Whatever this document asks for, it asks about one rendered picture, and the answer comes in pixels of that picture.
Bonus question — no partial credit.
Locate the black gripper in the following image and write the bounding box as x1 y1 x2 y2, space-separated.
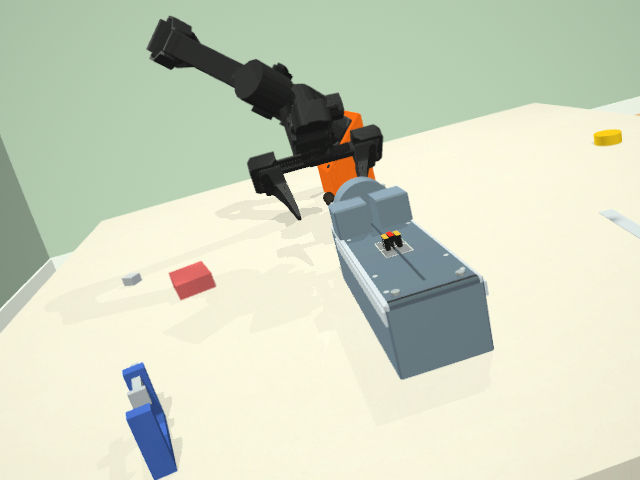
247 115 384 221

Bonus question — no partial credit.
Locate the yellow short cylinder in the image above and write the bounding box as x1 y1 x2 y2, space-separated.
594 129 622 147

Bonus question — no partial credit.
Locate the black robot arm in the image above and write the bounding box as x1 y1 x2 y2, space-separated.
146 16 352 146

